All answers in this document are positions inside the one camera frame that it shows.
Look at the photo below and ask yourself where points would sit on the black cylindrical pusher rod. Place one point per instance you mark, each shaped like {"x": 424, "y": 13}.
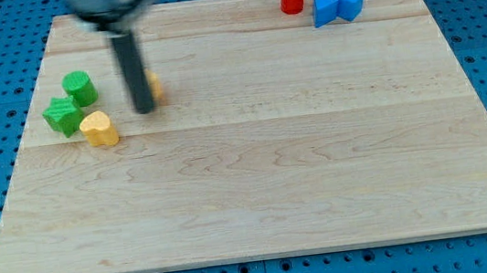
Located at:
{"x": 131, "y": 66}

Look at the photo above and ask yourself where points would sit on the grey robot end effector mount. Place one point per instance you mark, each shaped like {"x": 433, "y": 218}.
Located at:
{"x": 108, "y": 15}

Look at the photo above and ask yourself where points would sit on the green star block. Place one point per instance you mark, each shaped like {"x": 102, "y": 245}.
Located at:
{"x": 63, "y": 115}

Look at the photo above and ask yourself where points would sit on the yellow block behind rod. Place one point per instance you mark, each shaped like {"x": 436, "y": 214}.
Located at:
{"x": 155, "y": 85}

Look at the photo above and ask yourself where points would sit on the green cylinder block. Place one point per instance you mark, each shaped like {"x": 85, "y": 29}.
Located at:
{"x": 78, "y": 85}

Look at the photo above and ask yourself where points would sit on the yellow heart block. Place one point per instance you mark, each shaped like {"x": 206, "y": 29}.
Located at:
{"x": 98, "y": 129}

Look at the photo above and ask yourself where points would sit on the wooden board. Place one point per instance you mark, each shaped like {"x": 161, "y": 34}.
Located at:
{"x": 274, "y": 139}

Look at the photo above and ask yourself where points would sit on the blue triangle block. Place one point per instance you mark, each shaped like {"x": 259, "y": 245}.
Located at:
{"x": 324, "y": 12}

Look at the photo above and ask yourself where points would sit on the blue cube block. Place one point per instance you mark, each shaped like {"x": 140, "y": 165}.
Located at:
{"x": 349, "y": 10}

